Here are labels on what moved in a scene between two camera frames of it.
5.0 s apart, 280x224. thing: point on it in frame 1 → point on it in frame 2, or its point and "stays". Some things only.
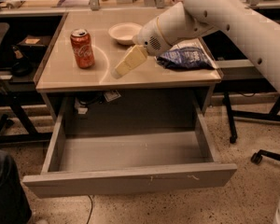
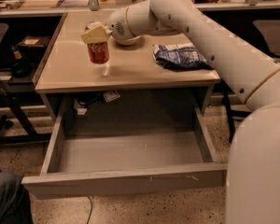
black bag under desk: [21, 65] stays
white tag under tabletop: [111, 95] stays
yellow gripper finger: [133, 58] → [96, 35]
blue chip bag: [186, 57] stays
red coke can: [82, 48] → [99, 52]
